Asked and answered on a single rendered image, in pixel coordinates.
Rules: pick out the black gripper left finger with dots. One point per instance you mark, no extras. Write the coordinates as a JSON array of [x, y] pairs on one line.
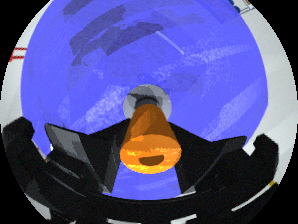
[[100, 150]]

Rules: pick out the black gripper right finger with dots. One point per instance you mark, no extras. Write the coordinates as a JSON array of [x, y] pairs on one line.
[[198, 156]]

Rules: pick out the orange tapered knob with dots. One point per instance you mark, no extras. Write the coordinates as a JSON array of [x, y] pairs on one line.
[[150, 145]]

